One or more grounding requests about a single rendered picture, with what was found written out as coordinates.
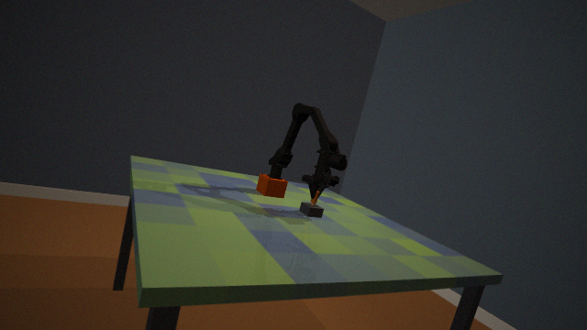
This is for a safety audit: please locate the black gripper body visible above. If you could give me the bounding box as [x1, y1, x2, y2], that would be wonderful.
[302, 164, 331, 185]

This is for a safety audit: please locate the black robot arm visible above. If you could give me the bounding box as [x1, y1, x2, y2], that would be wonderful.
[267, 103, 348, 187]

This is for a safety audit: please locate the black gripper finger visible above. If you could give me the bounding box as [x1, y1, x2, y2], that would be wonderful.
[317, 183, 329, 198]
[308, 183, 320, 199]

